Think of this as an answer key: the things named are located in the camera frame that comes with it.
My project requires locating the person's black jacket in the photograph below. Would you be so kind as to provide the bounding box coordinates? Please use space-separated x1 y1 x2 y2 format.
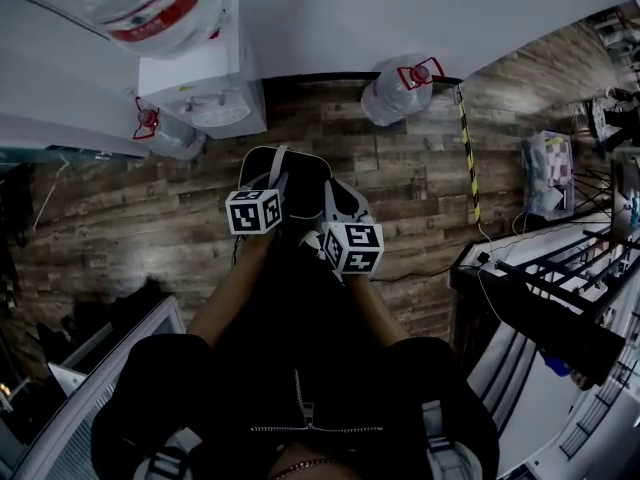
89 217 501 480

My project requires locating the person's left forearm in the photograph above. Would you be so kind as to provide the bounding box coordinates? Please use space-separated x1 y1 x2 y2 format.
186 228 282 350

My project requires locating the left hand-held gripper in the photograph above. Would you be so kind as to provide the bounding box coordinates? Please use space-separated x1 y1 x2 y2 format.
224 145 292 236

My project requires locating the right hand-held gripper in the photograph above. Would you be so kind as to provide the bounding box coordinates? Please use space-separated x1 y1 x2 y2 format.
299 177 386 276

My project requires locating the clear plastic storage box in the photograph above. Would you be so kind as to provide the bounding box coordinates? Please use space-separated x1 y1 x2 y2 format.
518 129 577 222

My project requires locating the wooden floor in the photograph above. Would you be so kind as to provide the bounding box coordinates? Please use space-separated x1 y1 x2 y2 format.
8 15 626 349

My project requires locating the red handle water bottle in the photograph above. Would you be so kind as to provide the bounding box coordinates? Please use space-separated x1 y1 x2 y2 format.
360 54 446 128
131 95 208 162

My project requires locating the person's right forearm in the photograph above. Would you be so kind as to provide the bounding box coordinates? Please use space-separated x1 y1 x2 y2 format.
341 269 417 345

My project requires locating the yellow black striped strip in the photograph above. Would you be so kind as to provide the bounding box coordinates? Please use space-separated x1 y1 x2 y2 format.
456 98 483 225

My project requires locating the black container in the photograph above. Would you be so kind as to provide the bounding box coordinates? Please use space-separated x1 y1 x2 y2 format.
238 145 334 222

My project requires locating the large red label water bottle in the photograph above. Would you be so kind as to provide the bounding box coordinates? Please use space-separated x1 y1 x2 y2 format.
73 0 232 60

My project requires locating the black metal rack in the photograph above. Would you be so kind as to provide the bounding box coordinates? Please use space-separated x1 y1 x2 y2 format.
448 165 640 364

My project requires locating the white framed glass partition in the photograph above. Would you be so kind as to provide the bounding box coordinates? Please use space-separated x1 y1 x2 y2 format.
8 295 187 480

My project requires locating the grey backpack strap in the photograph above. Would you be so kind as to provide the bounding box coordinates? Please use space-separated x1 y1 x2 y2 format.
420 399 482 480
133 426 203 480

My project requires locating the white cable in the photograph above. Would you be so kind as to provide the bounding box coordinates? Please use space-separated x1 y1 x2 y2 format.
474 210 556 329

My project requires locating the white water dispenser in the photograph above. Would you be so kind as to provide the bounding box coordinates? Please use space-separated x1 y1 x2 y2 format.
136 0 269 142

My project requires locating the thin chain necklace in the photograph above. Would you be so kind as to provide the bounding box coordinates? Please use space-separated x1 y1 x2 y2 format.
273 458 351 476

